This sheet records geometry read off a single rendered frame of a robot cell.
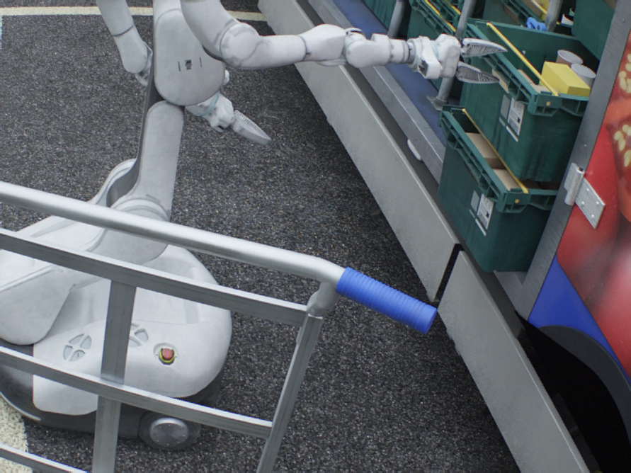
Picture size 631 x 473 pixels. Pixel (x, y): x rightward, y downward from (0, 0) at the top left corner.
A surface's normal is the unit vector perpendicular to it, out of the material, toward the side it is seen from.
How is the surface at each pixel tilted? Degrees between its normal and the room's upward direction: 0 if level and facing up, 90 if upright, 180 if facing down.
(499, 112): 95
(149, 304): 0
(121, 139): 0
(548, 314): 90
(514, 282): 90
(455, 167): 96
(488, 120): 100
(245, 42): 75
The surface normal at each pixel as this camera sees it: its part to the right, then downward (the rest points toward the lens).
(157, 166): 0.15, 0.58
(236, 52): 0.52, 0.47
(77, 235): -0.26, -0.76
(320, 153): 0.23, -0.81
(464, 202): -0.96, 0.11
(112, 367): -0.07, 0.54
